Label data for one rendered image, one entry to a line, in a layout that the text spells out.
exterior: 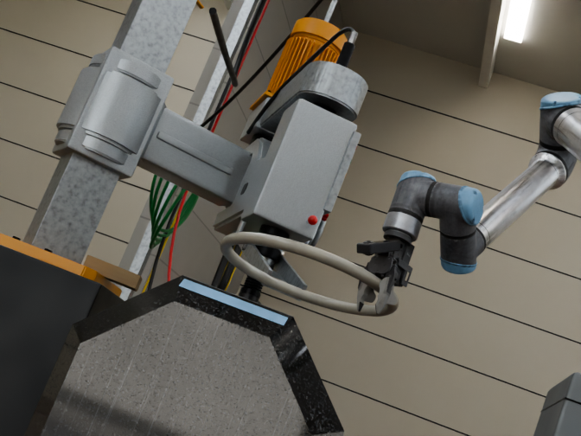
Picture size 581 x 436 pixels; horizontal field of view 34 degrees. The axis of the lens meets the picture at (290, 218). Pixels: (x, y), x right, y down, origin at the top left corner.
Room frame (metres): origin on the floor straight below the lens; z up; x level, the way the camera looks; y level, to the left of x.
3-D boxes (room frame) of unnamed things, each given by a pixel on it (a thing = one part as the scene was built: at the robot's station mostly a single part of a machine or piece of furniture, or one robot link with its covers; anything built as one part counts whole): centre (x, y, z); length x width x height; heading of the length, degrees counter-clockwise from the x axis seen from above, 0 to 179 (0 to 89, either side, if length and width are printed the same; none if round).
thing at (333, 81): (3.47, 0.10, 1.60); 0.96 x 0.25 x 0.17; 12
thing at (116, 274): (3.43, 0.51, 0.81); 0.20 x 0.10 x 0.05; 92
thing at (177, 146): (3.59, 0.58, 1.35); 0.74 x 0.34 x 0.25; 114
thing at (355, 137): (3.08, -0.09, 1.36); 0.08 x 0.03 x 0.28; 12
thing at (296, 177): (3.20, 0.05, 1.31); 0.36 x 0.22 x 0.45; 12
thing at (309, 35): (3.77, 0.15, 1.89); 0.31 x 0.28 x 0.40; 102
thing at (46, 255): (3.50, 0.76, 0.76); 0.49 x 0.49 x 0.05; 84
